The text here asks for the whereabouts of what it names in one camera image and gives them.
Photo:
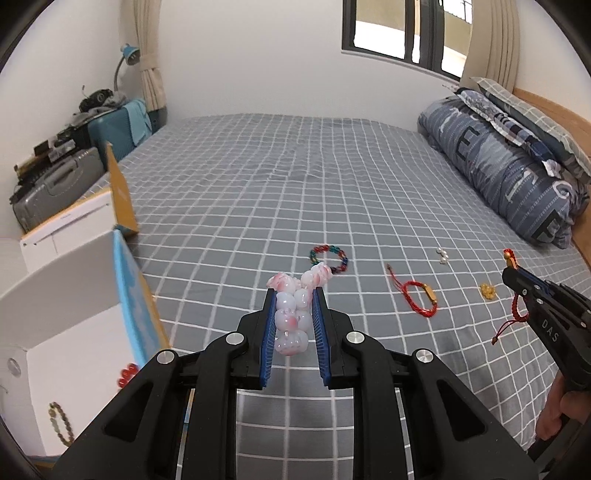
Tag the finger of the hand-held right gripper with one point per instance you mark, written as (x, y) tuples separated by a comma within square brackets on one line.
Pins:
[(521, 279)]

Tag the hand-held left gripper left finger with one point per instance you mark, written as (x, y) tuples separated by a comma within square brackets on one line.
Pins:
[(268, 330)]

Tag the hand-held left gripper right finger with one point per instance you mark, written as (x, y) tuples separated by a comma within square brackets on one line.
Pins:
[(320, 330)]

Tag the white box blue lining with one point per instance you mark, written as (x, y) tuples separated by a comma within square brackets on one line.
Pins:
[(69, 323)]

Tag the person's right hand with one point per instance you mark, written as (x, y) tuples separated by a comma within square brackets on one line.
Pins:
[(549, 415)]

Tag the yellow bead charm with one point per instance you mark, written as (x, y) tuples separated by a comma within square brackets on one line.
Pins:
[(486, 290)]

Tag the white pearl earrings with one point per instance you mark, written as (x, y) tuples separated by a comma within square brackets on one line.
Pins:
[(442, 256)]

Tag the blue rolled quilt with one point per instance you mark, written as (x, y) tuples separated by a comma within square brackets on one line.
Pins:
[(498, 157)]

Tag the grey checked bed sheet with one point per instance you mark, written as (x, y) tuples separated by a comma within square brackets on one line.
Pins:
[(286, 184)]

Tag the grey checked pillow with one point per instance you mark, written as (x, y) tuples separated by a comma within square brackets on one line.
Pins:
[(531, 110)]

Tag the wooden headboard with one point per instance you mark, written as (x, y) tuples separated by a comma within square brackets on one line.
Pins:
[(554, 106)]

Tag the white cardboard box orange flap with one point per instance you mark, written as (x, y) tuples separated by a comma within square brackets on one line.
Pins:
[(74, 221)]

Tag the beige curtain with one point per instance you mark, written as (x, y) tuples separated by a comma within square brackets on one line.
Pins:
[(496, 41), (150, 55)]

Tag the teal towel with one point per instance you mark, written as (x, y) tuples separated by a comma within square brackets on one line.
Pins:
[(138, 120)]

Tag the teal suitcase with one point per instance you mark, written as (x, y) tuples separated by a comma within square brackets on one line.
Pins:
[(108, 134)]

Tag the grey suitcase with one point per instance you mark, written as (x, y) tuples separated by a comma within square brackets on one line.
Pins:
[(55, 184)]

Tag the pile of dark clothes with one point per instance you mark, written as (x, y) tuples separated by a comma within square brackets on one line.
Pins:
[(101, 101)]

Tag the dark framed window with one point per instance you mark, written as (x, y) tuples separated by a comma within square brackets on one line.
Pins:
[(392, 27)]

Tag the dark clutter on suitcase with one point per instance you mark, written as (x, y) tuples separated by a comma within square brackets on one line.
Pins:
[(51, 147)]

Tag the blue desk lamp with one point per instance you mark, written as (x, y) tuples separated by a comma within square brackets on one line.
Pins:
[(130, 53)]

